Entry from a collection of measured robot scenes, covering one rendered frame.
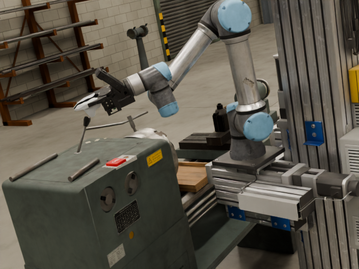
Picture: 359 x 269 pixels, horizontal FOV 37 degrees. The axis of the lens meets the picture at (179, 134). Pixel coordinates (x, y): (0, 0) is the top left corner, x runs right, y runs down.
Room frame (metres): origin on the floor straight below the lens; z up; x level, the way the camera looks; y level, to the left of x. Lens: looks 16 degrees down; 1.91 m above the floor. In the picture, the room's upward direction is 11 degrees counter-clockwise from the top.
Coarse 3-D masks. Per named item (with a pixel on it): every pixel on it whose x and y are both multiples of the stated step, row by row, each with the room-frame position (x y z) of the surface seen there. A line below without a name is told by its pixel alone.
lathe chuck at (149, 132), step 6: (132, 132) 2.56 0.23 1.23; (138, 132) 2.50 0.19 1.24; (144, 132) 2.49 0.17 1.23; (150, 132) 2.50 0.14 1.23; (150, 138) 2.44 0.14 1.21; (156, 138) 2.46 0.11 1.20; (162, 138) 2.48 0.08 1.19; (174, 150) 2.47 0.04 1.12; (174, 156) 2.45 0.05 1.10; (174, 162) 2.44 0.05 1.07
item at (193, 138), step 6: (186, 138) 3.14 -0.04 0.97; (192, 138) 3.11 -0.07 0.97; (198, 138) 3.09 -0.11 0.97; (204, 138) 3.06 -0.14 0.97; (180, 144) 3.08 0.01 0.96; (186, 144) 3.05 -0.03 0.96; (192, 144) 3.03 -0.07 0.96; (198, 144) 3.00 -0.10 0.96; (204, 144) 2.98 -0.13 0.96; (228, 144) 2.88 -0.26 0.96; (222, 150) 2.91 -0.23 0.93; (228, 150) 2.89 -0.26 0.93
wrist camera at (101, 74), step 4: (100, 68) 1.87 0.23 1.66; (96, 72) 1.84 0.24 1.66; (100, 72) 1.83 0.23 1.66; (104, 72) 1.84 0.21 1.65; (96, 76) 1.85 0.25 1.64; (100, 76) 1.83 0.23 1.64; (104, 76) 1.83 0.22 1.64; (108, 76) 1.84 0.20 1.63; (112, 76) 1.88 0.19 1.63; (104, 80) 1.84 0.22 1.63; (108, 80) 1.84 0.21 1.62; (112, 80) 1.84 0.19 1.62; (116, 80) 1.87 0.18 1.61; (112, 84) 1.85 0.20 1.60; (116, 84) 1.85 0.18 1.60; (120, 84) 1.85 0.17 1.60; (116, 88) 1.85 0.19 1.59; (120, 88) 1.86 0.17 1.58
